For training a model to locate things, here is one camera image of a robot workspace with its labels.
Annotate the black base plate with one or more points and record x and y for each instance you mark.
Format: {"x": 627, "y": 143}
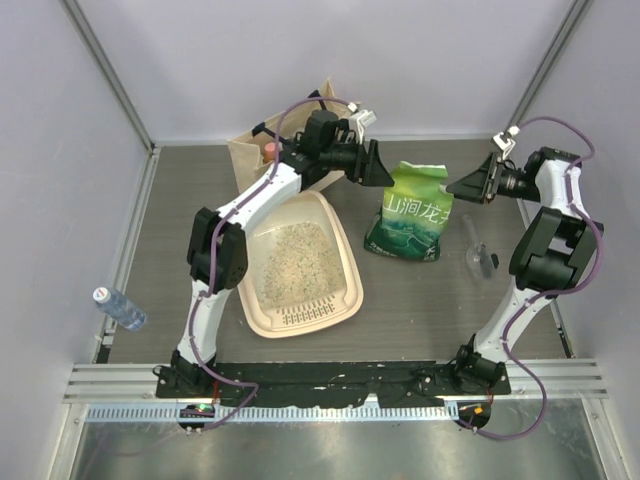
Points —
{"x": 328, "y": 384}

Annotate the cream plastic litter box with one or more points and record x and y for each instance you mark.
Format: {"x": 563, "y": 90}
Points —
{"x": 311, "y": 316}

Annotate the clear plastic scoop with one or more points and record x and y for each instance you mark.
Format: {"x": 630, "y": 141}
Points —
{"x": 477, "y": 257}

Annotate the perforated cable duct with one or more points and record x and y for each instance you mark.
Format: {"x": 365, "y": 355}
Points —
{"x": 202, "y": 413}

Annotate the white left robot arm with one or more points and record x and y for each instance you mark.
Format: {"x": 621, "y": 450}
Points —
{"x": 217, "y": 252}

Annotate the clear water bottle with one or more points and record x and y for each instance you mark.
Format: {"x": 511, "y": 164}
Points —
{"x": 120, "y": 308}

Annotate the green litter bag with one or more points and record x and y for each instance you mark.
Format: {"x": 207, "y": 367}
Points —
{"x": 413, "y": 215}

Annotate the pink capped bottle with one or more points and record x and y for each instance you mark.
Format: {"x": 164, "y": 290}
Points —
{"x": 270, "y": 151}

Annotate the cat litter pile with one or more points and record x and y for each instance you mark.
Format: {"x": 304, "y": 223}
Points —
{"x": 302, "y": 265}

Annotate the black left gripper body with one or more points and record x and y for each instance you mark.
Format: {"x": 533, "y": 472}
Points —
{"x": 356, "y": 170}

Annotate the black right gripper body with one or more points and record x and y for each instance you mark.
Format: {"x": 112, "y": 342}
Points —
{"x": 495, "y": 180}

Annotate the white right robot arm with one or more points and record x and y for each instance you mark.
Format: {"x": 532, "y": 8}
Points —
{"x": 549, "y": 260}

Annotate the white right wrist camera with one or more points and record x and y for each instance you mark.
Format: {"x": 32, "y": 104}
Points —
{"x": 505, "y": 141}

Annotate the beige canvas tote bag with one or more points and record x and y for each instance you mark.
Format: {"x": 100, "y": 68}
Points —
{"x": 247, "y": 150}

